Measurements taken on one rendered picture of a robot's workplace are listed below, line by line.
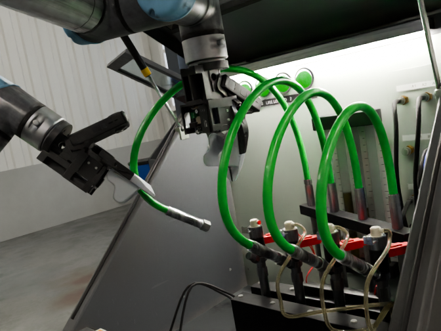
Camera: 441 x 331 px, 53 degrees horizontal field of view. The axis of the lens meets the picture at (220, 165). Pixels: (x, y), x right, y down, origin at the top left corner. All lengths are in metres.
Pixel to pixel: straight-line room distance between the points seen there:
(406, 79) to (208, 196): 0.57
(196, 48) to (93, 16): 0.18
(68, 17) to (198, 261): 0.73
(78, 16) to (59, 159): 0.29
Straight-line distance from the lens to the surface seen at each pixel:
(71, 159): 0.85
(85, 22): 0.68
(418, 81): 0.95
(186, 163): 1.14
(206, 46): 0.75
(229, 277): 1.28
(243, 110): 0.71
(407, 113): 0.96
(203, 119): 0.74
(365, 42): 0.96
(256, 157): 1.17
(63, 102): 7.59
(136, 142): 0.83
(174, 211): 0.86
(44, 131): 0.84
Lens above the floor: 1.34
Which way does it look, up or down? 7 degrees down
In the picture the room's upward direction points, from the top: 10 degrees counter-clockwise
